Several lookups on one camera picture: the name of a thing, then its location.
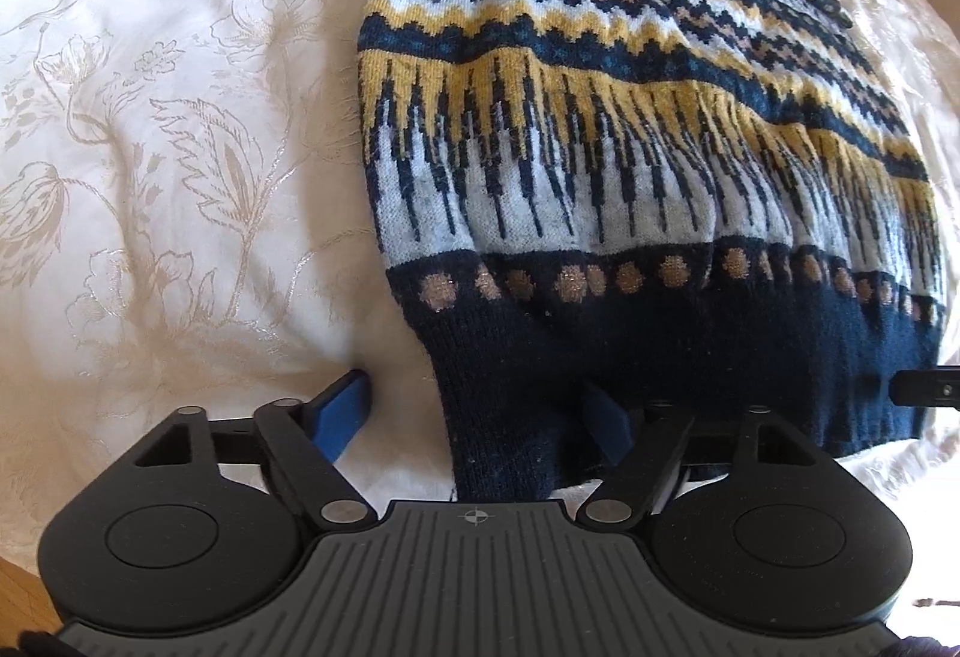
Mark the white embroidered bedspread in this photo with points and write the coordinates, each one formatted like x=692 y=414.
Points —
x=187 y=139

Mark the navy yellow patterned knit sweater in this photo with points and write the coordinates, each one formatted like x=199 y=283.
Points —
x=637 y=177

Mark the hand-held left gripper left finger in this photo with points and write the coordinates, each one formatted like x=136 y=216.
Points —
x=341 y=415

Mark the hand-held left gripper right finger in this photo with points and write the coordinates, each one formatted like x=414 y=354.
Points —
x=606 y=428

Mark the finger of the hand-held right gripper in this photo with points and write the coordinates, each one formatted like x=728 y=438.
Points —
x=930 y=388

